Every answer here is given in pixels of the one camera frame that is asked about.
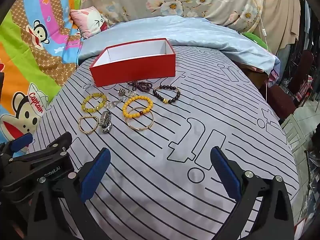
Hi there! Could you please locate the colourful monkey printed blanket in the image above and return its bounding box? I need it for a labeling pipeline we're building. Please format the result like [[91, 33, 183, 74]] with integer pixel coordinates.
[[0, 0, 85, 155]]

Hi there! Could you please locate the red cardboard box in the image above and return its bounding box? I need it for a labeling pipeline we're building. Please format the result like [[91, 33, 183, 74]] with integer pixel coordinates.
[[89, 38, 176, 87]]

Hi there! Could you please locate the green plastic object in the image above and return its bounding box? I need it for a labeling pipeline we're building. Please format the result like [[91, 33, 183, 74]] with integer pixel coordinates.
[[244, 31, 268, 49]]

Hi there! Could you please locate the gold heart-shaped rhinestone bracelet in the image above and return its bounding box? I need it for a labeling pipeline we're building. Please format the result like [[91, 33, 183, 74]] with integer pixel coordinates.
[[79, 115, 98, 135]]

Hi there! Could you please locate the white cable with switch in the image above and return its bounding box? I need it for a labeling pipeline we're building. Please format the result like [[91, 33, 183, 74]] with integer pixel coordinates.
[[255, 5, 271, 53]]

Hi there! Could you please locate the grey striped bed sheet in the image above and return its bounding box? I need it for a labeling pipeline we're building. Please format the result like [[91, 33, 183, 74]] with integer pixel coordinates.
[[25, 44, 300, 240]]

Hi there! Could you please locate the gold bangle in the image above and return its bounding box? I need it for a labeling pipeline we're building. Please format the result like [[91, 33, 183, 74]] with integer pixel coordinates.
[[125, 107, 155, 132]]

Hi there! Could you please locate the beige curtain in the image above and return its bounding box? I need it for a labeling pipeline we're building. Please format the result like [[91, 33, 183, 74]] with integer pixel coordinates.
[[260, 0, 302, 53]]

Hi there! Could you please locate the light blue blanket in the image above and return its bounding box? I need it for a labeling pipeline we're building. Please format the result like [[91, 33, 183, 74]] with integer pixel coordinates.
[[77, 15, 280, 75]]

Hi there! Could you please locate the dark red chair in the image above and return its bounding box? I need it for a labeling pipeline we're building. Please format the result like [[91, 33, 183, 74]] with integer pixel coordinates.
[[260, 50, 314, 120]]

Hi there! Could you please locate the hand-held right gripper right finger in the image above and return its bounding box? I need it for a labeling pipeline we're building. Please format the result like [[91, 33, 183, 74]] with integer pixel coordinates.
[[210, 146, 295, 240]]

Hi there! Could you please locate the opaque yellow bead bracelet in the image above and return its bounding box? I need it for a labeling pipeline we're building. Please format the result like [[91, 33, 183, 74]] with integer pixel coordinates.
[[122, 96, 153, 118]]

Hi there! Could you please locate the dark brown bead bracelet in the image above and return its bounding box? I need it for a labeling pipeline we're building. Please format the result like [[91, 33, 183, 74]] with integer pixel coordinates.
[[152, 85, 181, 105]]

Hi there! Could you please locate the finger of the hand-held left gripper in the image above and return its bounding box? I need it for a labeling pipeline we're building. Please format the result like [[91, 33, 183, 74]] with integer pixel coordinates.
[[2, 131, 74, 188], [0, 132, 34, 161]]

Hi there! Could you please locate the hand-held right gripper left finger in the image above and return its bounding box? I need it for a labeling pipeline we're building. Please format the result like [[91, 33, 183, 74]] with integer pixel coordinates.
[[25, 148, 111, 240]]

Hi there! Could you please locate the clear yellow faceted bead bracelet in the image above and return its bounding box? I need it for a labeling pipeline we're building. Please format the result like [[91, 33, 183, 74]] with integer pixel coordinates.
[[81, 93, 107, 113]]

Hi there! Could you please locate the pink cartoon pillow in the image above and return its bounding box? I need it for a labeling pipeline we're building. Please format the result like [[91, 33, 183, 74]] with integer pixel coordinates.
[[69, 6, 110, 39]]

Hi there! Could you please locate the beige floral quilt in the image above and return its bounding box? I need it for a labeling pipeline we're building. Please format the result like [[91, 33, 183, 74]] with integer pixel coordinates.
[[80, 0, 265, 33]]

